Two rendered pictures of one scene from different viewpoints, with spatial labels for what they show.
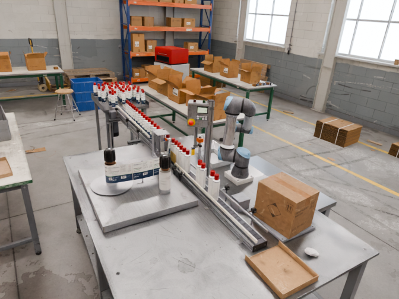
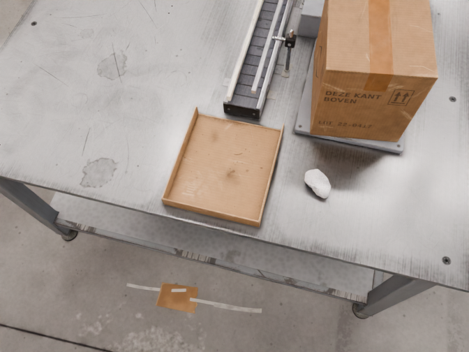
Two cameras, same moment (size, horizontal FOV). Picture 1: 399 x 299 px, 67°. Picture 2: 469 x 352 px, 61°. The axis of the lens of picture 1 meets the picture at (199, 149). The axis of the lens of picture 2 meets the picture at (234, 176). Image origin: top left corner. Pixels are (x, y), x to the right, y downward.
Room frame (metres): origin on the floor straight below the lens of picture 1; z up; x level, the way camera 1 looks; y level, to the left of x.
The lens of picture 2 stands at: (0.94, -0.89, 1.81)
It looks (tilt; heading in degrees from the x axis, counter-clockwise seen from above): 64 degrees down; 50
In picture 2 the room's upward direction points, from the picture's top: 5 degrees counter-clockwise
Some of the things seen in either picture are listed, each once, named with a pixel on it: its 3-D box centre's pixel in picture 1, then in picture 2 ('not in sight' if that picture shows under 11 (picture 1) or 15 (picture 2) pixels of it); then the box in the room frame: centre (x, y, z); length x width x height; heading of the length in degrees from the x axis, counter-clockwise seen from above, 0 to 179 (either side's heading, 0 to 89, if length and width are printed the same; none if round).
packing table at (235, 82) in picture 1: (228, 92); not in sight; (6.99, -0.59, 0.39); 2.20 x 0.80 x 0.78; 34
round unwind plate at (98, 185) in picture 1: (111, 184); not in sight; (1.94, 0.64, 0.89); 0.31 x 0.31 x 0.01
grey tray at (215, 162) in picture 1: (213, 158); not in sight; (2.55, -0.13, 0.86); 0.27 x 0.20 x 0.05; 33
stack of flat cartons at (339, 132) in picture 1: (337, 131); not in sight; (5.45, -2.60, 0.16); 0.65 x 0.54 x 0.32; 39
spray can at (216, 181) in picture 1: (215, 187); not in sight; (1.83, -0.13, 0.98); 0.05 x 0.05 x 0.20
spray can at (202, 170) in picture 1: (202, 175); not in sight; (1.99, -0.04, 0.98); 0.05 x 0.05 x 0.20
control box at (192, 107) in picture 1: (198, 113); not in sight; (2.24, 0.02, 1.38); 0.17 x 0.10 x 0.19; 86
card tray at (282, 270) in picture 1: (280, 267); (225, 163); (1.25, -0.48, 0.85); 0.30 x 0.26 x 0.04; 31
